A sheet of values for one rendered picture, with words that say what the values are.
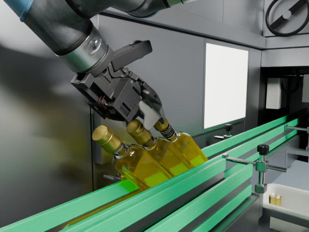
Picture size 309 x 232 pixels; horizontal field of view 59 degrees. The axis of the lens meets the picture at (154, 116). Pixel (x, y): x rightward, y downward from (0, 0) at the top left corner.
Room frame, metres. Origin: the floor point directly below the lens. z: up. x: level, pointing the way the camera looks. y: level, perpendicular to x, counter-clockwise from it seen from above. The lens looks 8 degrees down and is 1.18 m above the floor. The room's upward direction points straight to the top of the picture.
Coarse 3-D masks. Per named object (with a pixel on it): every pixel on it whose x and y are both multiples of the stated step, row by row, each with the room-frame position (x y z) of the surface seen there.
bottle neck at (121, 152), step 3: (123, 144) 0.50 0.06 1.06; (120, 147) 0.49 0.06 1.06; (123, 147) 0.50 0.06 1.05; (126, 147) 0.51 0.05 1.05; (117, 150) 0.49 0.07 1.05; (120, 150) 0.49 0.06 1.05; (123, 150) 0.50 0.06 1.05; (126, 150) 0.51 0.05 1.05; (114, 153) 0.49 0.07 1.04; (117, 153) 0.49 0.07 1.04; (120, 153) 0.50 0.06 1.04; (123, 153) 0.50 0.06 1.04; (117, 156) 0.50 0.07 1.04; (120, 156) 0.50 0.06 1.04
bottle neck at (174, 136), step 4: (168, 124) 0.62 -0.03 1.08; (168, 128) 0.61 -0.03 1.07; (172, 128) 0.63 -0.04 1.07; (160, 132) 0.61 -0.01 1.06; (164, 132) 0.61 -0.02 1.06; (168, 132) 0.61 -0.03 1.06; (172, 132) 0.62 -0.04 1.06; (164, 136) 0.62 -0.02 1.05; (168, 136) 0.62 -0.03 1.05; (172, 136) 0.63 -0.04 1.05; (176, 136) 0.63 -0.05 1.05; (172, 140) 0.63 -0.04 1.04
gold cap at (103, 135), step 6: (102, 126) 0.48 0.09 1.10; (96, 132) 0.48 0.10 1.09; (102, 132) 0.47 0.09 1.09; (108, 132) 0.47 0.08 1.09; (96, 138) 0.47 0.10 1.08; (102, 138) 0.46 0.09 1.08; (108, 138) 0.47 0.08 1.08; (114, 138) 0.48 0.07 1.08; (102, 144) 0.47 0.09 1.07; (108, 144) 0.47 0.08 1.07; (114, 144) 0.48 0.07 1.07; (120, 144) 0.49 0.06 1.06; (108, 150) 0.48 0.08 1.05; (114, 150) 0.48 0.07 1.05
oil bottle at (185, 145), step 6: (180, 132) 0.65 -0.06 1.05; (180, 138) 0.64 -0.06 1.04; (186, 138) 0.65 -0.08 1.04; (174, 144) 0.63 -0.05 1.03; (180, 144) 0.63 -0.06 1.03; (186, 144) 0.64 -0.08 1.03; (192, 144) 0.66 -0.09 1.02; (180, 150) 0.63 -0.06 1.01; (186, 150) 0.64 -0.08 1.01; (192, 150) 0.66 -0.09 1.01; (198, 150) 0.69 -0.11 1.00; (186, 156) 0.64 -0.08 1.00; (192, 156) 0.66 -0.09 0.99; (198, 156) 0.69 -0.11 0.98; (204, 156) 0.71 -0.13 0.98; (192, 162) 0.67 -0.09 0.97; (198, 162) 0.69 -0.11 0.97
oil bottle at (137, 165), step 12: (132, 144) 0.52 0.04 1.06; (132, 156) 0.50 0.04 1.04; (144, 156) 0.52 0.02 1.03; (120, 168) 0.51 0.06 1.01; (132, 168) 0.50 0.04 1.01; (144, 168) 0.52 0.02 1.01; (156, 168) 0.55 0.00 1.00; (132, 180) 0.55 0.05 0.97; (144, 180) 0.52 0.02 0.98; (156, 180) 0.55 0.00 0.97
